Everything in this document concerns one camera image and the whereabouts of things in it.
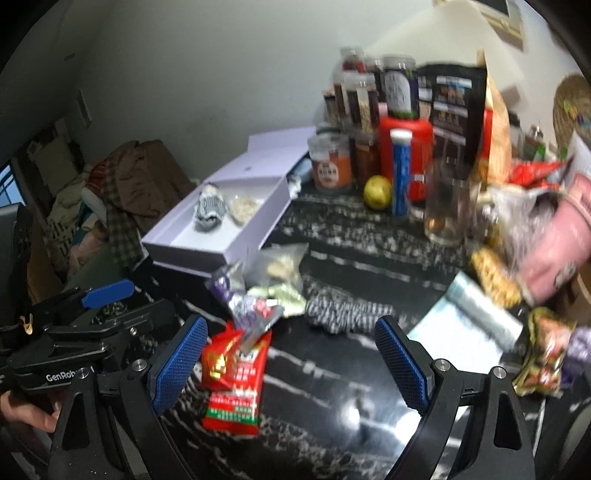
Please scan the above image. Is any small red gold snack packet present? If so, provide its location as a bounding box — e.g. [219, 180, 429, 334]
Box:
[201, 322, 242, 391]

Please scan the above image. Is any large red snack packet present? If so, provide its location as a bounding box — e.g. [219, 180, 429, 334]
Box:
[202, 332, 271, 437]

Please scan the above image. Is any purple silver snack packet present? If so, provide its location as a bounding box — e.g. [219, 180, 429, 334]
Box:
[205, 261, 283, 354]

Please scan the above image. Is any black white striped sock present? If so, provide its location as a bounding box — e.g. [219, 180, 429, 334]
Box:
[193, 184, 228, 232]

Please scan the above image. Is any green white paper sachet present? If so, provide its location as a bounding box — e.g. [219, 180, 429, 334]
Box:
[247, 283, 308, 318]

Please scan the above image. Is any clear bag of nuts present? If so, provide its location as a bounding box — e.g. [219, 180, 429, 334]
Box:
[243, 243, 308, 293]

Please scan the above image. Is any black white checkered cloth roll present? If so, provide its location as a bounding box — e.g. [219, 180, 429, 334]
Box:
[305, 289, 398, 335]

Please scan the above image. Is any person's left hand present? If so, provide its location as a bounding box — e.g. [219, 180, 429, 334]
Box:
[1, 391, 60, 433]

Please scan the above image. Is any brown clothes pile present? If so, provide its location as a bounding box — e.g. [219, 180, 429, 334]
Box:
[98, 140, 197, 270]

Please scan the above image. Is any white tissue pack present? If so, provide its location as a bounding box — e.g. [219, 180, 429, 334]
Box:
[408, 272, 523, 374]

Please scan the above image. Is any open white gift box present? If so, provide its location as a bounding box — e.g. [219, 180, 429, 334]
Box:
[142, 127, 315, 277]

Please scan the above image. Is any pink cup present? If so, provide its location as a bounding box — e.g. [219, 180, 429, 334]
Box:
[517, 173, 590, 306]

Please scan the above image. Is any glass measuring mug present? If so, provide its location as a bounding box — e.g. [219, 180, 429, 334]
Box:
[424, 158, 472, 247]

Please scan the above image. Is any clear jar orange label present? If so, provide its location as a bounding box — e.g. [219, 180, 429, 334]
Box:
[308, 133, 353, 193]

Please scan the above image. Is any yellow lemon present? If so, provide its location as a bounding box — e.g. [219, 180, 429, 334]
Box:
[363, 175, 392, 211]

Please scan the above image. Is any red spice jar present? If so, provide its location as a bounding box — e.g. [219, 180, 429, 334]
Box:
[353, 132, 381, 188]

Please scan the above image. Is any red plastic canister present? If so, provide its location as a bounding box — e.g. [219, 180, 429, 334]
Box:
[378, 117, 434, 180]

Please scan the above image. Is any blue effervescent tablet tube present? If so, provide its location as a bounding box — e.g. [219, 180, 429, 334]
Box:
[390, 129, 413, 217]

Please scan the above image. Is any tall jar of seeds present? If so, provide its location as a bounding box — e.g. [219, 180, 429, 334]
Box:
[345, 72, 380, 133]

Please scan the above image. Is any round woven basket tray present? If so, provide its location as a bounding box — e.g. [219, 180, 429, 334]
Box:
[553, 74, 590, 149]

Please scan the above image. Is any black standing pouch bag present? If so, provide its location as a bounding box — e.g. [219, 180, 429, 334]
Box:
[417, 63, 488, 166]

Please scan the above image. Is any dark labelled jar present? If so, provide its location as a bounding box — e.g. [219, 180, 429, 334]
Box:
[383, 55, 420, 120]

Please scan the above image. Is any small framed chalkboard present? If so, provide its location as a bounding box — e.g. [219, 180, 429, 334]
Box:
[471, 0, 525, 49]

